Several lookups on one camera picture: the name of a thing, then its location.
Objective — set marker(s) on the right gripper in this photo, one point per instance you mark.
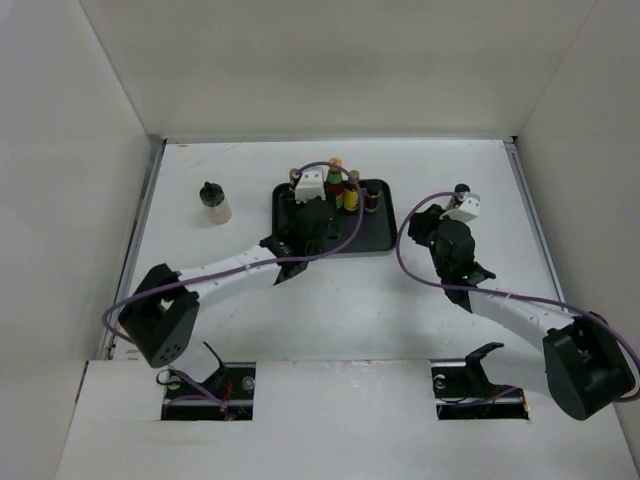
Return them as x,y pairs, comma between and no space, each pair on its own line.
422,222

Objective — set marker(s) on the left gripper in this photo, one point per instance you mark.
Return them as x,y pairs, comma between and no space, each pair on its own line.
332,225

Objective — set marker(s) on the yellow label bottle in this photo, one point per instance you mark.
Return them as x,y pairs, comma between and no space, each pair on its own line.
351,195
294,176

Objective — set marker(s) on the red sauce bottle green label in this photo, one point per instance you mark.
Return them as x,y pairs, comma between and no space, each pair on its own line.
335,182

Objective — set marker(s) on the small black-cap spice shaker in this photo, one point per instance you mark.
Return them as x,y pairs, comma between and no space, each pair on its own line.
372,195

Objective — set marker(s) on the clear jar black stopper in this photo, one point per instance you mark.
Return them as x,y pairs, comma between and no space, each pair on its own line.
215,202

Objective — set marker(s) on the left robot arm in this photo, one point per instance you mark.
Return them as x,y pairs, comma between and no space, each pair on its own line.
161,319

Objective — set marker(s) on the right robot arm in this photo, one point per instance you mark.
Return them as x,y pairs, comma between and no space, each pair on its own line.
586,365

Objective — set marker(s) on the black rectangular tray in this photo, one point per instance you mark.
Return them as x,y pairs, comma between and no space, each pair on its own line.
378,230

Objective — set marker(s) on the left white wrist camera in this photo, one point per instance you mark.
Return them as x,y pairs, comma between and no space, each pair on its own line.
310,186

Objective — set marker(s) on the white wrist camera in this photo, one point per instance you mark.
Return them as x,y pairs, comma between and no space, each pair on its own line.
310,186
468,211

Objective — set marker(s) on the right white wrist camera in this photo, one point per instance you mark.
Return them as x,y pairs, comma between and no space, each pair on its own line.
468,211

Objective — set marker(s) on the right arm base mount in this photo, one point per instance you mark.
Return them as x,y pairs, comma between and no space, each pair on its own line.
463,391

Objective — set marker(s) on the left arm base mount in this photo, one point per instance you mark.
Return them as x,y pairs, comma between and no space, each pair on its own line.
226,395

